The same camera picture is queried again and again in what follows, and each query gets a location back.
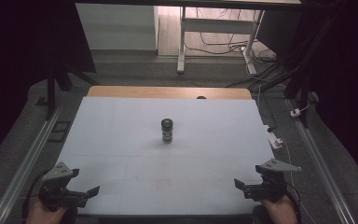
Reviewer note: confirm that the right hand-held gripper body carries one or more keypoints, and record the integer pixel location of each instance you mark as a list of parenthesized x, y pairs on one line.
[(268, 188)]

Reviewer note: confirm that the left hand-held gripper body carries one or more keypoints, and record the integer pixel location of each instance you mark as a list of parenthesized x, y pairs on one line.
[(57, 189)]

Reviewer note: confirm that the person's right hand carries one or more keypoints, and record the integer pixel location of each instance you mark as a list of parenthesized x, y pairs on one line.
[(281, 213)]

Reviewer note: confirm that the person's left hand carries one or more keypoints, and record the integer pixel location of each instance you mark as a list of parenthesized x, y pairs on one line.
[(45, 216)]

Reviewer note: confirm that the white power strip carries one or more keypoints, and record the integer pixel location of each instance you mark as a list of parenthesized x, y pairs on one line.
[(273, 137)]

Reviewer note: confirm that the small white adapter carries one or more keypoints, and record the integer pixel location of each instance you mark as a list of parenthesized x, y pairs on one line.
[(295, 113)]

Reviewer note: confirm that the white table cover sheet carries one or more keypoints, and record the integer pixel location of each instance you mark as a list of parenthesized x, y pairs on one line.
[(167, 165)]

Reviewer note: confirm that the black tripod stand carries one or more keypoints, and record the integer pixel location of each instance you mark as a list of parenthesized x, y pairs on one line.
[(54, 87)]

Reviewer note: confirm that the dark jar with green lid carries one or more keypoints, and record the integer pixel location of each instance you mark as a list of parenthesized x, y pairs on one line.
[(167, 131)]

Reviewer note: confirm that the small dark knob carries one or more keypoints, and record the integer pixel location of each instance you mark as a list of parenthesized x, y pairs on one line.
[(201, 97)]

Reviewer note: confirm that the black metal stand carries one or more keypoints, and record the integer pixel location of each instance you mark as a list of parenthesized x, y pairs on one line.
[(301, 77)]

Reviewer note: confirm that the wooden table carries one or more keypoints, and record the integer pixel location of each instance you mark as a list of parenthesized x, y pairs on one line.
[(155, 92)]

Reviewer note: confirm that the black curtain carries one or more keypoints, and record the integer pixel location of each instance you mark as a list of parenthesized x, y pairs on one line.
[(18, 62), (345, 77)]

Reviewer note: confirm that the white cabinet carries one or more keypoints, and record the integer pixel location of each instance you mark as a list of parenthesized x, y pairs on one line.
[(116, 26)]

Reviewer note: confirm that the aluminium floor rail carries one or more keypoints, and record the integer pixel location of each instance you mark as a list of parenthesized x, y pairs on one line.
[(321, 168), (24, 165)]

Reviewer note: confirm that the black rectangular floor frame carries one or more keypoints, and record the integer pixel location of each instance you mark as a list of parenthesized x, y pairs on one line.
[(59, 131)]

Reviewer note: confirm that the white desk frame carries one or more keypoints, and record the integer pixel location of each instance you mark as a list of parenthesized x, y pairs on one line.
[(217, 26)]

